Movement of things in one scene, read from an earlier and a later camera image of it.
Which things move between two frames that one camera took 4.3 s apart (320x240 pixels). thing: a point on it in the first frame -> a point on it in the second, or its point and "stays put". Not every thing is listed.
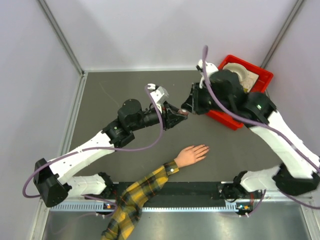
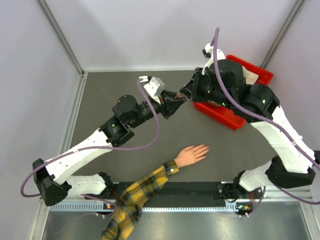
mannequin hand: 190,155 stays put
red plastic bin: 265,77 stays put
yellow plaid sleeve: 128,212 stays put
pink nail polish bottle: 180,112 -> 179,95
